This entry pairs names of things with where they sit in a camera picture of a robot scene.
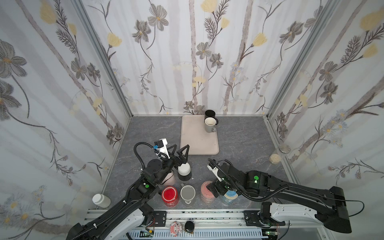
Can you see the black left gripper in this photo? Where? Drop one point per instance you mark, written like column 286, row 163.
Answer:
column 175, row 162

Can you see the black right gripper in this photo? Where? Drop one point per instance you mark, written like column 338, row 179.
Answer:
column 216, row 186

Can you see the pink glass mug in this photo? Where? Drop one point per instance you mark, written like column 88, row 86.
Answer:
column 206, row 196

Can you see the blue mug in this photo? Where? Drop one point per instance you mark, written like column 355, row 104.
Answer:
column 229, row 197

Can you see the grey mug white inside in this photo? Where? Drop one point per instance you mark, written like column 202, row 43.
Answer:
column 210, row 125

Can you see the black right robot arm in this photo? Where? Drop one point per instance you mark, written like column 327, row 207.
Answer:
column 328, row 207

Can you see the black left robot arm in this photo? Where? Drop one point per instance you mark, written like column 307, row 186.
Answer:
column 109, row 224

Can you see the black and white mug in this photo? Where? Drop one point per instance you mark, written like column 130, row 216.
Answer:
column 185, row 172

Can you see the grey mug white rim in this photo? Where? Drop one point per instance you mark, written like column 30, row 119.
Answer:
column 188, row 194

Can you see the pale pink mug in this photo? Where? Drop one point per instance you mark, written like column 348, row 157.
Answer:
column 170, row 179

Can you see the red mug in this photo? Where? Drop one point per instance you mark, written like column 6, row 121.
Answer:
column 170, row 196

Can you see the beige rectangular tray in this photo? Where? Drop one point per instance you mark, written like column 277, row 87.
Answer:
column 194, row 134

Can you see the black round knob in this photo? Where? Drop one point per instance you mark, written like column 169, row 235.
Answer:
column 189, row 227

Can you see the pink figurine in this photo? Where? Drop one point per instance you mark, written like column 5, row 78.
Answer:
column 175, row 229

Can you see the beige round sponge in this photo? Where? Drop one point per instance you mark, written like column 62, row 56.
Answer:
column 275, row 159

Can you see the white plastic bottle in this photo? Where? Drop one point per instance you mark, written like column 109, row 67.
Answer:
column 101, row 201

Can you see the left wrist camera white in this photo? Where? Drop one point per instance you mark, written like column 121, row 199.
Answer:
column 160, row 149

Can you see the aluminium rail frame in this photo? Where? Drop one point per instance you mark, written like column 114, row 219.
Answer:
column 226, row 225

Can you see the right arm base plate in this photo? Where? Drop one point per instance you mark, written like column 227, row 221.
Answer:
column 261, row 220

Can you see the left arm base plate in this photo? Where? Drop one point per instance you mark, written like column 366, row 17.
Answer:
column 155, row 219

